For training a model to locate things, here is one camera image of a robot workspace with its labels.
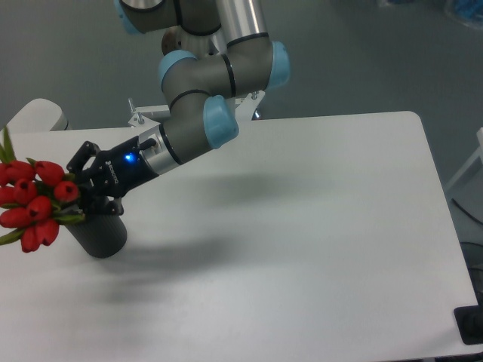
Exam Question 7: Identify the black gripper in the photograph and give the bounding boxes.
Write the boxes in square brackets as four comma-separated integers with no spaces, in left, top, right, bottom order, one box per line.
[66,137,158,216]

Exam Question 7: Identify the red tulip bouquet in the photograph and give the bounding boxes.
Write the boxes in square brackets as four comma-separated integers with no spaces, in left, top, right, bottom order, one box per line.
[1,127,86,253]

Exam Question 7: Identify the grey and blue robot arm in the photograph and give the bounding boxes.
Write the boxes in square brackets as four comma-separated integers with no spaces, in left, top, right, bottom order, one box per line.
[67,1,291,215]

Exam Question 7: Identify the dark grey ribbed vase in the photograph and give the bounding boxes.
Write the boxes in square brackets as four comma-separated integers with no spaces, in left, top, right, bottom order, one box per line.
[66,214,128,259]

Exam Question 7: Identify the white chair seat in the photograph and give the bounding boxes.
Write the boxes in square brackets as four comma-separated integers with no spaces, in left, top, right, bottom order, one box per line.
[7,98,72,134]

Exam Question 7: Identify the black device at table edge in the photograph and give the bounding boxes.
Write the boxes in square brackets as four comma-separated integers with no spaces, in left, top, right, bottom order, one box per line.
[454,305,482,345]

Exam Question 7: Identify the blue items in plastic bag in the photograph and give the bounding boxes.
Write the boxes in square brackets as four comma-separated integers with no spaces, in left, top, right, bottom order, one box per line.
[377,0,482,30]

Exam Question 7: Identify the white pedestal base frame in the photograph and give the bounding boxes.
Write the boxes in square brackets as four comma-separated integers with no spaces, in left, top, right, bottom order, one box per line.
[128,90,266,127]

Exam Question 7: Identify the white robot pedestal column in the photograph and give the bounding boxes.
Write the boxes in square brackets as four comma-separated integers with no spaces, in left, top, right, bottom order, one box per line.
[161,26,227,59]

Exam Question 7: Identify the black cable on floor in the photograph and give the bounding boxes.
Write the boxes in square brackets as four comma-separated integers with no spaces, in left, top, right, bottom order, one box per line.
[452,198,483,223]

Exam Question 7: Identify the white frame at right edge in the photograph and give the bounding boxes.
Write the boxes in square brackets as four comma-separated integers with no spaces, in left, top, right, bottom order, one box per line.
[443,128,482,195]

